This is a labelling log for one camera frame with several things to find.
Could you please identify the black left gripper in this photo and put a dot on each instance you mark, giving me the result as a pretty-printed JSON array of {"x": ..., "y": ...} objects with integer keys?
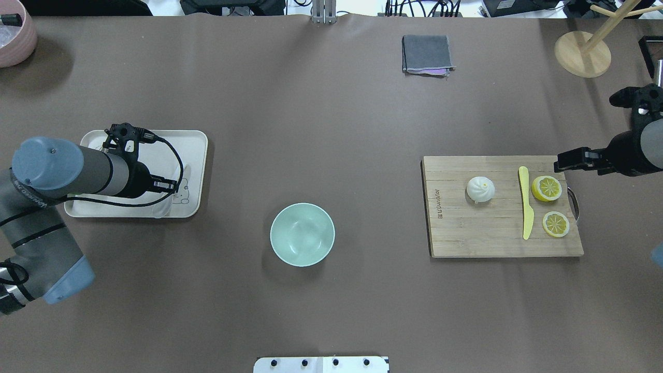
[{"x": 139, "y": 180}]

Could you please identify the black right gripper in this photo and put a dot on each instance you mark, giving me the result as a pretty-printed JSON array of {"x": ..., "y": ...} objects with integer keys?
[{"x": 624, "y": 151}]

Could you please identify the white steamed bun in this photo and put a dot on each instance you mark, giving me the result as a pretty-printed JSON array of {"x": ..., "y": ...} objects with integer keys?
[{"x": 480, "y": 189}]

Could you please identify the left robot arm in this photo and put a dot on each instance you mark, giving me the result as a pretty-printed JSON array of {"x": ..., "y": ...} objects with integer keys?
[{"x": 46, "y": 172}]

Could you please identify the pink bowl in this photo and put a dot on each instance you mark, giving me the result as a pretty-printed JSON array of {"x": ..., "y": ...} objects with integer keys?
[{"x": 18, "y": 42}]

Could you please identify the mint green bowl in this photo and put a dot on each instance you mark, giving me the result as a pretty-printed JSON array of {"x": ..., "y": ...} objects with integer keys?
[{"x": 302, "y": 234}]

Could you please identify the lemon half upper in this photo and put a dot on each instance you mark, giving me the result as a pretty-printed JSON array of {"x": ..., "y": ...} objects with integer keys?
[{"x": 546, "y": 188}]

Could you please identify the lemon half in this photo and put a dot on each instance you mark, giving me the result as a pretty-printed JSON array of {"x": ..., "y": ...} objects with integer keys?
[
  {"x": 546, "y": 188},
  {"x": 556, "y": 224}
]

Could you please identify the lemon half lower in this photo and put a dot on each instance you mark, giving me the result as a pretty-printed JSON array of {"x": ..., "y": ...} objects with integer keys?
[{"x": 556, "y": 224}]

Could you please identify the wooden mug tree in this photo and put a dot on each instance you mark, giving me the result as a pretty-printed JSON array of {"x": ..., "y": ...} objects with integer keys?
[{"x": 586, "y": 55}]

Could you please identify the yellow plastic knife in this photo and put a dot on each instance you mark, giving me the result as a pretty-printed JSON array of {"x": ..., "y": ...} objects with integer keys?
[{"x": 528, "y": 212}]

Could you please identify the bamboo cutting board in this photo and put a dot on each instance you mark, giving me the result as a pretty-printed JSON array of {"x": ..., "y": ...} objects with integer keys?
[{"x": 460, "y": 228}]

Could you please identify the grey folded cloth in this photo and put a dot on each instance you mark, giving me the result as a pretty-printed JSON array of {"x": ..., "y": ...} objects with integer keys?
[{"x": 428, "y": 55}]

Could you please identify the aluminium frame post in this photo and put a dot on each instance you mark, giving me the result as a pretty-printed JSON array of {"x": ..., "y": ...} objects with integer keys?
[{"x": 324, "y": 12}]

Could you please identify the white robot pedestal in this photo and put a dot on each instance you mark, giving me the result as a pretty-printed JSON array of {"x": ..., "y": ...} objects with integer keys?
[{"x": 322, "y": 364}]

